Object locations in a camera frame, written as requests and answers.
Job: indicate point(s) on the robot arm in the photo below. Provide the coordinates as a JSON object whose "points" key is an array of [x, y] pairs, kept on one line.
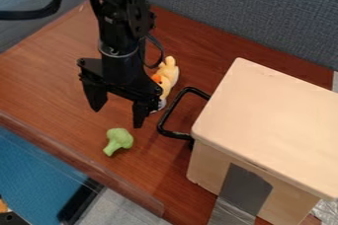
{"points": [[121, 12]]}

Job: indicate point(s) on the green toy broccoli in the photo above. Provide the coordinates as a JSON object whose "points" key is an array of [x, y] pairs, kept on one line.
{"points": [[118, 140]]}

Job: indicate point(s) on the yellow toy duck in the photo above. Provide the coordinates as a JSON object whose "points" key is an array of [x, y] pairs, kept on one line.
{"points": [[167, 76]]}

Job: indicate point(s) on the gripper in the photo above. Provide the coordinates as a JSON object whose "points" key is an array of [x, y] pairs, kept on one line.
{"points": [[121, 72]]}

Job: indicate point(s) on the cabinet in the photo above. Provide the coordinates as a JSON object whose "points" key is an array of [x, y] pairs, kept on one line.
{"points": [[268, 143]]}

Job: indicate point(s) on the drawer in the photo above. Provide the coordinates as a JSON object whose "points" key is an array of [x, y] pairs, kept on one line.
{"points": [[178, 112]]}

